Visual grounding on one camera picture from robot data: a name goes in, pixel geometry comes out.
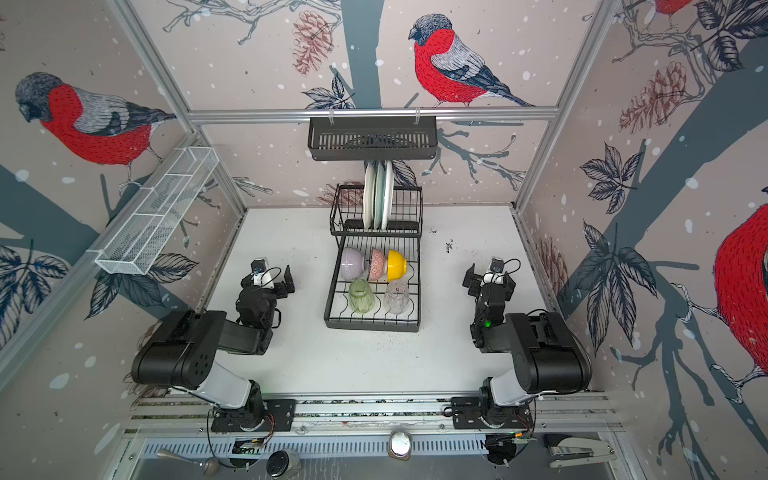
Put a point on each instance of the lilac ceramic bowl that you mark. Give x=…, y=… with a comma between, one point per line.
x=352, y=264

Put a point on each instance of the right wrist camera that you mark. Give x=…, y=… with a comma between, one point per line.
x=496, y=271

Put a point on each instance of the grey stapler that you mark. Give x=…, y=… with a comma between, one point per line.
x=569, y=451

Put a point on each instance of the white wire mesh shelf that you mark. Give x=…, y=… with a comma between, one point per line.
x=141, y=238

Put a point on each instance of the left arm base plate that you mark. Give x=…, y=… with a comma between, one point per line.
x=271, y=415

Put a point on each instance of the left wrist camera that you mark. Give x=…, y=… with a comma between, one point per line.
x=258, y=268

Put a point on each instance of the clear glass tumbler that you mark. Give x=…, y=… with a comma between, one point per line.
x=397, y=297

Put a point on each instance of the black hanging wall basket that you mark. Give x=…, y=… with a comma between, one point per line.
x=372, y=138

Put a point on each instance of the pink floral pattern bowl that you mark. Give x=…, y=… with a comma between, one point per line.
x=378, y=265

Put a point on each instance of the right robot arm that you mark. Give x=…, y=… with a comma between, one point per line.
x=547, y=357

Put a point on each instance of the white plate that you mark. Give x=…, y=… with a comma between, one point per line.
x=368, y=196
x=388, y=195

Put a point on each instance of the horizontal aluminium frame bar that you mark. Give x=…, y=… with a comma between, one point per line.
x=266, y=116

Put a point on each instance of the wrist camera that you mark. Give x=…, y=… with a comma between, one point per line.
x=258, y=268
x=496, y=271

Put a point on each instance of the black two-tier dish rack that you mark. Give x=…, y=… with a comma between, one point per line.
x=376, y=282

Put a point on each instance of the green glass tumbler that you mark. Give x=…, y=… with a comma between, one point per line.
x=361, y=297

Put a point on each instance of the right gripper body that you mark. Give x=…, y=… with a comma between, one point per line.
x=474, y=282

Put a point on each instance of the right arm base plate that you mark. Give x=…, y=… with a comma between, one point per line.
x=474, y=413

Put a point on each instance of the white plate left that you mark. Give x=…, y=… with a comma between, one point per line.
x=368, y=196

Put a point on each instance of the white plate right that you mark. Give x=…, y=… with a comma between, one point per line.
x=388, y=195

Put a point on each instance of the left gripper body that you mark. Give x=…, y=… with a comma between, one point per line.
x=283, y=284

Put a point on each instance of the aluminium mounting rail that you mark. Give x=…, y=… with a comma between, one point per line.
x=359, y=414

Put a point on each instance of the yellow ceramic bowl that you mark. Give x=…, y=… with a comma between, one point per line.
x=397, y=266

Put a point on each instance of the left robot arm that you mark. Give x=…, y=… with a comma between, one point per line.
x=181, y=353

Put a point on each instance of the pale green plate middle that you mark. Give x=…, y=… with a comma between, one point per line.
x=380, y=183

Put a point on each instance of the round metal can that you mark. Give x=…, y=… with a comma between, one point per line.
x=283, y=464

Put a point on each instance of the small metal cup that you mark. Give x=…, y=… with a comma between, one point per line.
x=400, y=445

